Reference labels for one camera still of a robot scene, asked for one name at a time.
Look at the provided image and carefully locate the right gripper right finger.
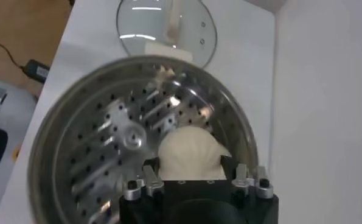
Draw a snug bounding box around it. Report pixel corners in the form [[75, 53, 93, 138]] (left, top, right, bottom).
[[220, 155, 274, 200]]

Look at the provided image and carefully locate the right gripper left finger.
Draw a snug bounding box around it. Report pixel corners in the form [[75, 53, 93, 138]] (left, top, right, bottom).
[[122, 158, 165, 201]]

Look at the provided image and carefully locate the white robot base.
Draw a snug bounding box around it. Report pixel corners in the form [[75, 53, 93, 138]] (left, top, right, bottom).
[[0, 78, 38, 220]]

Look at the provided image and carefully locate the glass lid with cream handle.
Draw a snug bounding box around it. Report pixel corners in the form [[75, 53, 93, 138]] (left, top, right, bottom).
[[116, 0, 218, 68]]

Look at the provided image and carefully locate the stainless steel steamer basket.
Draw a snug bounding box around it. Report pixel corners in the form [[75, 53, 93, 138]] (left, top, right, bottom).
[[27, 54, 259, 224]]

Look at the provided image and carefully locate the white steamed baozi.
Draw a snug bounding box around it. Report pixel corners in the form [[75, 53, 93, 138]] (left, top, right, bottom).
[[158, 126, 232, 180]]

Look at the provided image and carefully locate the black power adapter with cable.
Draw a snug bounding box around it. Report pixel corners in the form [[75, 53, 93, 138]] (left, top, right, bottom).
[[0, 41, 51, 85]]

